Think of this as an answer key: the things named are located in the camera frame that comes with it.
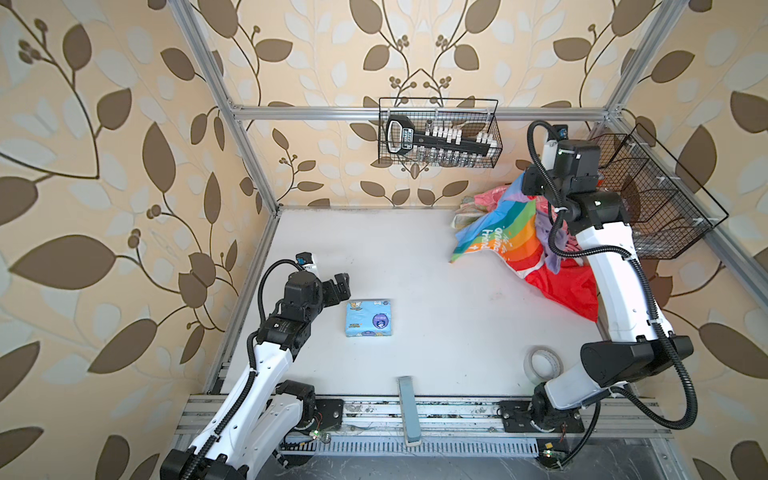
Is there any clear tape roll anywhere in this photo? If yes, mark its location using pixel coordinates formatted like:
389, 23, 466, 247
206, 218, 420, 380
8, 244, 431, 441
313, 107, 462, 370
523, 346, 564, 384

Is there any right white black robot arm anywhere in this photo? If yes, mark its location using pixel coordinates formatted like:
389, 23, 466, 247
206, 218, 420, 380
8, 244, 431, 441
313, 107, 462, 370
522, 120, 699, 432

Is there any black wire basket right wall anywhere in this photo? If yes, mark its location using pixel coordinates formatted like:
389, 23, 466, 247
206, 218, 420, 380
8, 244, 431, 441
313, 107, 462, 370
593, 124, 729, 260

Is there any blue tissue pack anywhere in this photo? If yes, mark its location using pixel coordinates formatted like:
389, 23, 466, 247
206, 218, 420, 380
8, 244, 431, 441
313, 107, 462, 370
345, 299, 392, 337

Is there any lilac purple cloth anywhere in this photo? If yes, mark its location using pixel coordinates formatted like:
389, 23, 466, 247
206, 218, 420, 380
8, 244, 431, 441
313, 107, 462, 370
535, 210, 580, 260

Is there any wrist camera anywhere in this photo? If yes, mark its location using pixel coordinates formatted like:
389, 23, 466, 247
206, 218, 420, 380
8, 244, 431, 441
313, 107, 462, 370
548, 124, 569, 141
295, 252, 318, 274

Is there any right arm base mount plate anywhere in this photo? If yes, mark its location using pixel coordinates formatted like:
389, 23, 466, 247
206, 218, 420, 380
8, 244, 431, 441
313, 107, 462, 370
497, 399, 585, 434

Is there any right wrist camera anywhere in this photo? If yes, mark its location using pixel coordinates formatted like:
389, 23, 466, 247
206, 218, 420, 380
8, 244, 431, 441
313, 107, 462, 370
548, 124, 569, 141

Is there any black wire basket back wall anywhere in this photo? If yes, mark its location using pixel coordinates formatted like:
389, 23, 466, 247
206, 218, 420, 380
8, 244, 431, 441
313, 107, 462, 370
378, 96, 503, 169

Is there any pale floral cloth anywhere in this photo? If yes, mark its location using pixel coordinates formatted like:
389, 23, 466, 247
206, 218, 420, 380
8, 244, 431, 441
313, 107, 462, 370
451, 202, 488, 231

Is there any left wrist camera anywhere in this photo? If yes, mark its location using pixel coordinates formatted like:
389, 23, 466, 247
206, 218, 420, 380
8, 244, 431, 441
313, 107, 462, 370
295, 252, 318, 274

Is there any black wire basket wall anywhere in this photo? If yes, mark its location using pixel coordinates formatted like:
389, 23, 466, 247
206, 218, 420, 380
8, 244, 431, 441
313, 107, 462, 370
378, 96, 503, 169
593, 124, 729, 260

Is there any pink patterned cloth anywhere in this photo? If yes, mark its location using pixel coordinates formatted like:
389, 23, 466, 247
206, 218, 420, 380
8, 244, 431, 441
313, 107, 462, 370
473, 184, 518, 213

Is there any rainbow red white cloth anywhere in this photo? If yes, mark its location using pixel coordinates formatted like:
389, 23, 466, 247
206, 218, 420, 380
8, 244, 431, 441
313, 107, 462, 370
450, 177, 598, 322

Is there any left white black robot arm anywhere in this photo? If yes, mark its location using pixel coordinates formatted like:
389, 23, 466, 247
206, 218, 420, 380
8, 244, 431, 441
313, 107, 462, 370
159, 252, 351, 479

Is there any grey flat bar front edge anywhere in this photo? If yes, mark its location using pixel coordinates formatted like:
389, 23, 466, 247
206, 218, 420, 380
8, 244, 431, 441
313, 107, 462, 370
397, 376, 422, 447

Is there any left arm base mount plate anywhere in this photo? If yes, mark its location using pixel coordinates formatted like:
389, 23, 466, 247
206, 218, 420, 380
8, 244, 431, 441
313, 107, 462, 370
290, 398, 345, 435

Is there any black bit holder tool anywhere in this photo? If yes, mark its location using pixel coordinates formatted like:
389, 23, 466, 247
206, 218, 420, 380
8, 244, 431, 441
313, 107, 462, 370
384, 115, 499, 156

